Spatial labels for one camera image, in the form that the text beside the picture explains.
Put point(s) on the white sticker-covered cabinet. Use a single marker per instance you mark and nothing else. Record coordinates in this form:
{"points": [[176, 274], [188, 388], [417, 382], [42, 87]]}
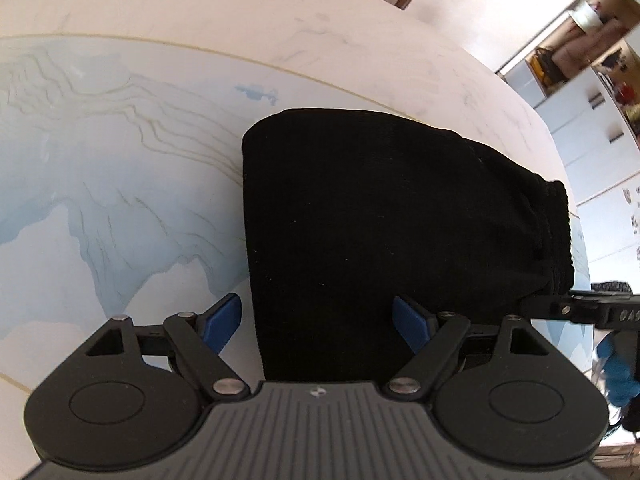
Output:
{"points": [[590, 150]]}

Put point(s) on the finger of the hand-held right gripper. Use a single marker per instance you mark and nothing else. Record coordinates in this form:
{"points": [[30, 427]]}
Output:
{"points": [[565, 308]]}

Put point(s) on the yellow black bag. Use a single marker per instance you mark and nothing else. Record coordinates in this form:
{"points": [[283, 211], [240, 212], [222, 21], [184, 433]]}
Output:
{"points": [[545, 67]]}

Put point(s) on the white bucket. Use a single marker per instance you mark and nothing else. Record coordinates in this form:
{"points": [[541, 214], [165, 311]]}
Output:
{"points": [[585, 16]]}

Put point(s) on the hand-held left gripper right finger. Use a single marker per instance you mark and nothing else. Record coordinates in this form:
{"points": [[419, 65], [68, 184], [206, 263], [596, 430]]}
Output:
{"points": [[412, 322]]}

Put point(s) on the blue printed tablecloth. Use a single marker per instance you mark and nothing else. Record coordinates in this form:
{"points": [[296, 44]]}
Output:
{"points": [[125, 185]]}

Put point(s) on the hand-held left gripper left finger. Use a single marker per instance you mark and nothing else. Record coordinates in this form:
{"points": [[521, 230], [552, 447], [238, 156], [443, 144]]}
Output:
{"points": [[222, 322]]}

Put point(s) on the person's right hand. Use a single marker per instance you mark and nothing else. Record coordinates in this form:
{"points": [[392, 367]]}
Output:
{"points": [[620, 377]]}

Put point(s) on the black pearl-cuffed sweater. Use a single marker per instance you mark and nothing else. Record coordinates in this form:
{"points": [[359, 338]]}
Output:
{"points": [[375, 220]]}

